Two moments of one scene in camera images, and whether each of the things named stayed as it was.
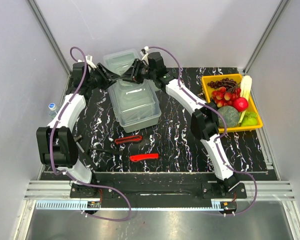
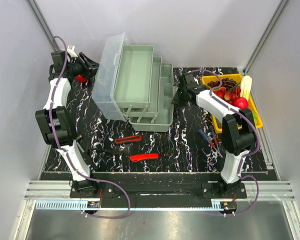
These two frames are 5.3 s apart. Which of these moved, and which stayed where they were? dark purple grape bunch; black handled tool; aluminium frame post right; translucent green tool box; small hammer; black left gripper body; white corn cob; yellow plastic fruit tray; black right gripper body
Moved: translucent green tool box; black right gripper body; black left gripper body
Stayed: white corn cob; black handled tool; small hammer; aluminium frame post right; dark purple grape bunch; yellow plastic fruit tray
